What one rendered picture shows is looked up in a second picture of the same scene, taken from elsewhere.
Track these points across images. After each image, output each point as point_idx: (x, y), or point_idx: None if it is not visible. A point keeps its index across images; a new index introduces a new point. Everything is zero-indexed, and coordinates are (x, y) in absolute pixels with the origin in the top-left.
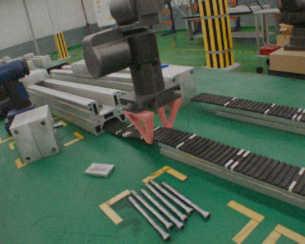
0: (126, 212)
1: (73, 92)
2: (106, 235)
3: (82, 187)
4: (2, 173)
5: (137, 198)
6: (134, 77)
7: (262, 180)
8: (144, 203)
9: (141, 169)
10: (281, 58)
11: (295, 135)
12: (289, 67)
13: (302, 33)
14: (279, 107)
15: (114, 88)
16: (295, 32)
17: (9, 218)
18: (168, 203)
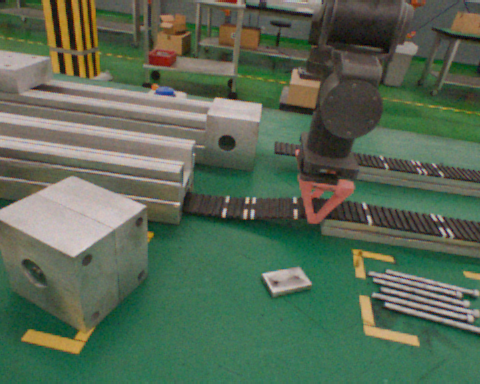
0: (404, 324)
1: (23, 137)
2: (433, 367)
3: (299, 320)
4: None
5: (393, 301)
6: None
7: None
8: (412, 304)
9: (333, 262)
10: (306, 90)
11: (417, 189)
12: (314, 102)
13: (328, 59)
14: (388, 159)
15: None
16: (320, 56)
17: None
18: (431, 293)
